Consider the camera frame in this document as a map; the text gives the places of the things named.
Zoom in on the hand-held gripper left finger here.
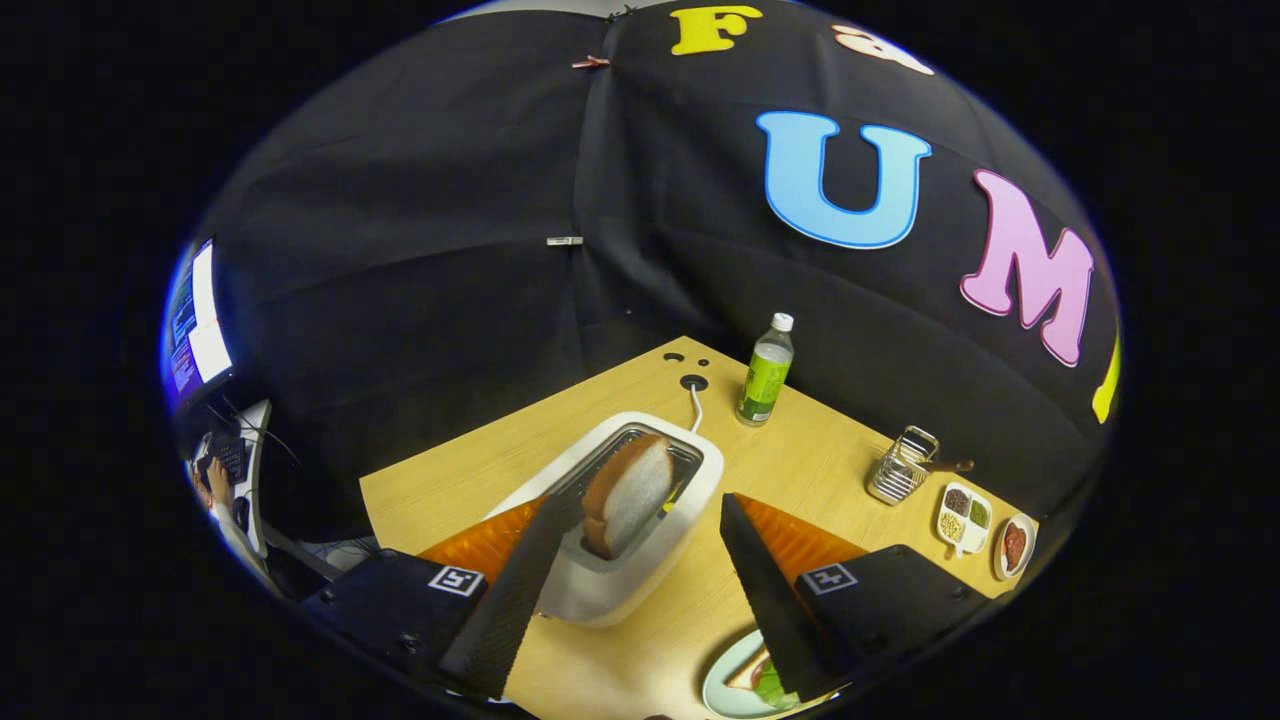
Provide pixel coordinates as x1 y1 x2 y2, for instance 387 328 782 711
300 490 586 701

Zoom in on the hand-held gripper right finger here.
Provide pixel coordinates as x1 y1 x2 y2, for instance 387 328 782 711
720 492 991 701

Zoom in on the green lettuce leaf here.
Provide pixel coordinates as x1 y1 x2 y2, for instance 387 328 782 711
752 665 801 711

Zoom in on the toasted bread slice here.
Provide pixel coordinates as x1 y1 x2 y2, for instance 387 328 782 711
581 433 676 561

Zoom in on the white bread slice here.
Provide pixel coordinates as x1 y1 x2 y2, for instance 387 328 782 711
725 650 773 691

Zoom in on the white toaster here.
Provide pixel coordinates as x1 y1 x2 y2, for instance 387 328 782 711
485 411 725 629

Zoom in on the light green round plate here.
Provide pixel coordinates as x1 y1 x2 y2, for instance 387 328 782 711
702 628 801 719

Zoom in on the white divided dish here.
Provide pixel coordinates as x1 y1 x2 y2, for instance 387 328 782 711
936 482 994 559

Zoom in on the green label plastic bottle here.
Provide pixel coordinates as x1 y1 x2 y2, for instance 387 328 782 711
736 312 796 428

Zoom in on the white oval plate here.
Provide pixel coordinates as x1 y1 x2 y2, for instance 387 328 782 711
993 513 1038 582

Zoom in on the white desk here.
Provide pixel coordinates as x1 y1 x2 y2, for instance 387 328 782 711
235 400 273 556

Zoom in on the black keyboard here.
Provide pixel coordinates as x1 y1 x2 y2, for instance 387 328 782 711
205 435 251 486

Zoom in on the black backdrop cloth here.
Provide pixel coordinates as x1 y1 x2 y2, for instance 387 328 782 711
175 0 1121 546

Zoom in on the computer monitor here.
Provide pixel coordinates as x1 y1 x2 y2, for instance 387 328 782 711
160 238 236 411

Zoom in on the metal wire cutlery holder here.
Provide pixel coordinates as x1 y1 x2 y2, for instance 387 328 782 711
866 425 941 506

